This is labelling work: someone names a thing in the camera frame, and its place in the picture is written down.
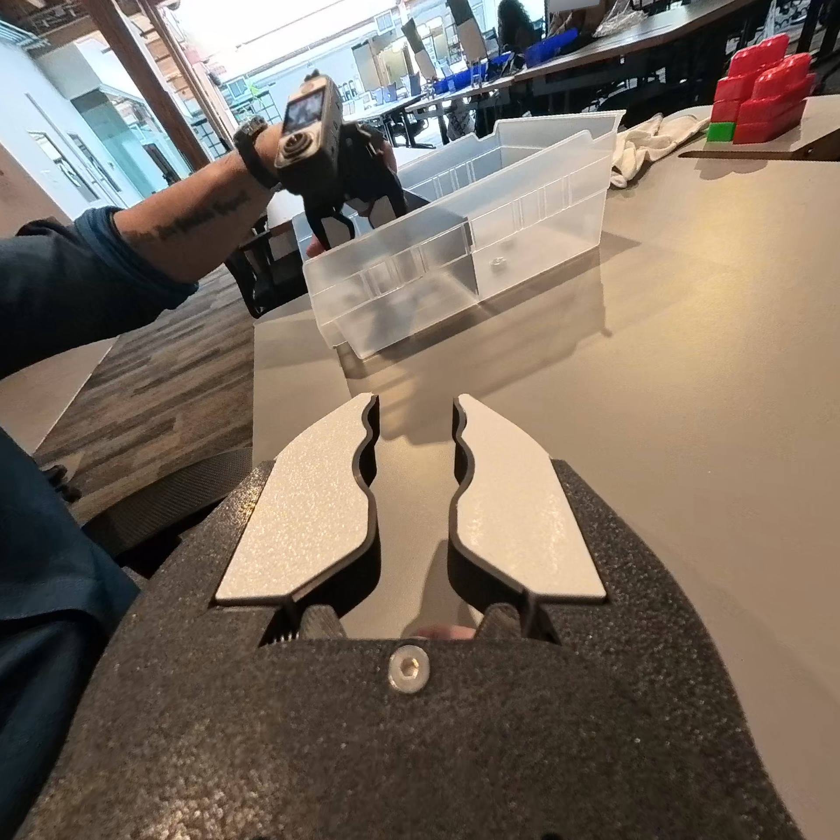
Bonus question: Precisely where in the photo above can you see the red toy block stack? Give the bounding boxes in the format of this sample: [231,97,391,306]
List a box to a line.
[710,34,818,145]

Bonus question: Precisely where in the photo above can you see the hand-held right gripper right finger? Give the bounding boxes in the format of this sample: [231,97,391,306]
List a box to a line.
[449,392,608,605]

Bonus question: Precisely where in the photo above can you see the brown thin board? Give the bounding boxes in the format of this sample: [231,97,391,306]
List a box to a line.
[679,125,840,161]

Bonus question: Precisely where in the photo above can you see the person's left forearm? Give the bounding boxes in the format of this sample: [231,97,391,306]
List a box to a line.
[115,128,277,284]

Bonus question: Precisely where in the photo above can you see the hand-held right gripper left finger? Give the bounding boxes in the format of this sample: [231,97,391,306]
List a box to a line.
[213,392,382,606]

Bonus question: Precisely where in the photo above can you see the person's black office chair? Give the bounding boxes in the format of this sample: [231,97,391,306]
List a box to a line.
[82,446,255,560]

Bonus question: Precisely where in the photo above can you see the black wrist watch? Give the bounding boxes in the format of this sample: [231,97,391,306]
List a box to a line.
[233,115,284,193]

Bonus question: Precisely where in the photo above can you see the row of blue bins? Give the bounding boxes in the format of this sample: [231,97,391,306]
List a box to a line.
[433,26,580,94]

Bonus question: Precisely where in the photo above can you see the clear divided plastic bin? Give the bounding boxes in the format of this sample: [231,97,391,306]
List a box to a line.
[302,110,627,361]

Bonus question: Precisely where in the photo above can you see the person's left hand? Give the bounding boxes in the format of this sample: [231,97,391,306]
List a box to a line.
[305,141,400,259]

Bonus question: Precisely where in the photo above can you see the white cloth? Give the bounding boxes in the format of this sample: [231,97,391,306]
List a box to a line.
[610,113,713,190]

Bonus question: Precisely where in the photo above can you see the person's blue shirt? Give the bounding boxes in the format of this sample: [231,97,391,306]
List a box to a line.
[0,206,199,821]

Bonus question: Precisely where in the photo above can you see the black bin divider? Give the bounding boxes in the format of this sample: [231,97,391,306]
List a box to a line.
[403,190,484,304]

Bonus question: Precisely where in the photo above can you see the wooden support post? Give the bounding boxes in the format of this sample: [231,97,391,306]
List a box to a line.
[85,0,212,173]

